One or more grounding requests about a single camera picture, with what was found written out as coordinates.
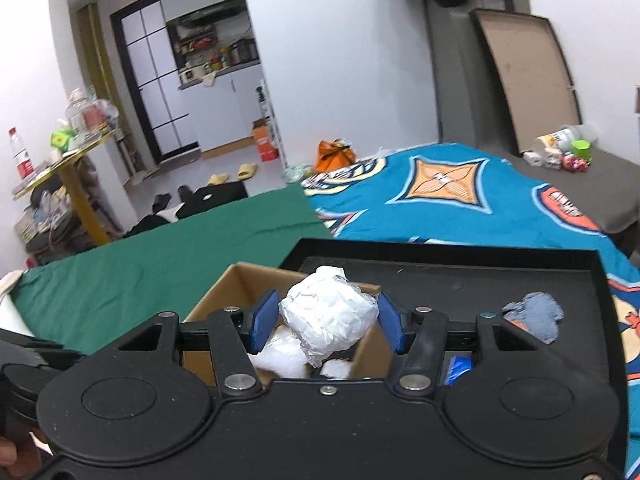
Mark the range hood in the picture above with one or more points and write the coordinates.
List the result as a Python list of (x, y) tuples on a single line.
[(210, 14)]

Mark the blue patterned blanket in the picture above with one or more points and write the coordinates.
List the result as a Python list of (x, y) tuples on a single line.
[(475, 210)]

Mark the grey folding mattress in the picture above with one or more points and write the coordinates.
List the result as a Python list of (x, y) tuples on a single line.
[(600, 195)]

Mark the small white boxes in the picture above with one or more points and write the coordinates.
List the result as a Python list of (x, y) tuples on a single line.
[(542, 160)]

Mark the green cloth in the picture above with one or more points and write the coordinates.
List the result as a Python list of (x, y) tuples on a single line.
[(150, 270)]

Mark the white lower kitchen cabinet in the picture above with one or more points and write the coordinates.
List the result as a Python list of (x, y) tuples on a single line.
[(225, 110)]

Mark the yellow table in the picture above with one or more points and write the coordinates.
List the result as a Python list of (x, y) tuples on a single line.
[(75, 180)]

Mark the small water bottle red label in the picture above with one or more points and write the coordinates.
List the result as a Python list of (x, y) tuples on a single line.
[(21, 157)]

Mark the blue-grey fabric toy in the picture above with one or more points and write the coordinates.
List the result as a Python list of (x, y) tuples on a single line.
[(537, 315)]

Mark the person's left hand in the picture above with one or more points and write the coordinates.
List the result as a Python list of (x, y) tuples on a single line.
[(7, 452)]

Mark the black tray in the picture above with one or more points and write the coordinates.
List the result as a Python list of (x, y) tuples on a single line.
[(450, 285)]

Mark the clear plastic jar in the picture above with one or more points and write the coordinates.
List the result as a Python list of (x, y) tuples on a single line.
[(87, 112)]

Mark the black shoes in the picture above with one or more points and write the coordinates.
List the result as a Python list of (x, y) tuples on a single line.
[(161, 201)]

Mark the white fluffy stuffing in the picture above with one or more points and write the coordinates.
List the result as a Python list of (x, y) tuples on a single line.
[(280, 355)]

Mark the black framed sliding door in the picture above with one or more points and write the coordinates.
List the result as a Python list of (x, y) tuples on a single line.
[(150, 75)]

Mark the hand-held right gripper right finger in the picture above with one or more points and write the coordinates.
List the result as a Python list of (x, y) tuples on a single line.
[(392, 325)]

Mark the blue packet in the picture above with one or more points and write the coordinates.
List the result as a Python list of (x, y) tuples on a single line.
[(457, 367)]

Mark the orange bag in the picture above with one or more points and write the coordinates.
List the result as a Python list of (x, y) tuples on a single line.
[(334, 156)]

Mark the brown board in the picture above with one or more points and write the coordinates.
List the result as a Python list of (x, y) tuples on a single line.
[(530, 80)]

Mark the white rack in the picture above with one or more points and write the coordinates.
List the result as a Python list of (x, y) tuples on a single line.
[(272, 120)]

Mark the orange carton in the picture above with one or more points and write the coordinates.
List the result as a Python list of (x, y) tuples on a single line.
[(264, 142)]

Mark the brown cardboard box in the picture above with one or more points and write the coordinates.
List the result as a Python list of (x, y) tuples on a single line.
[(250, 280)]

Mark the clear bag of white stuffing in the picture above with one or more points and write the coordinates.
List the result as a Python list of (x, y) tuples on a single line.
[(325, 315)]

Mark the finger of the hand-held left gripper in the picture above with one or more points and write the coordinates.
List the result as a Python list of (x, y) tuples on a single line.
[(30, 339)]

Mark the red toy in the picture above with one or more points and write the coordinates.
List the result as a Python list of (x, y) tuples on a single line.
[(576, 164)]

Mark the black bag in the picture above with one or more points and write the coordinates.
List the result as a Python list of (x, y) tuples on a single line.
[(212, 199)]

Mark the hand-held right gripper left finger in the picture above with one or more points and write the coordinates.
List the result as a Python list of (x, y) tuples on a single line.
[(265, 320)]

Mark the green cup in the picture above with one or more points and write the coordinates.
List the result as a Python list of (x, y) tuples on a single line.
[(581, 150)]

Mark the yellow slipper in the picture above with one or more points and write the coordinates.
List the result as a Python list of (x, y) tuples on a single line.
[(218, 180), (247, 170)]

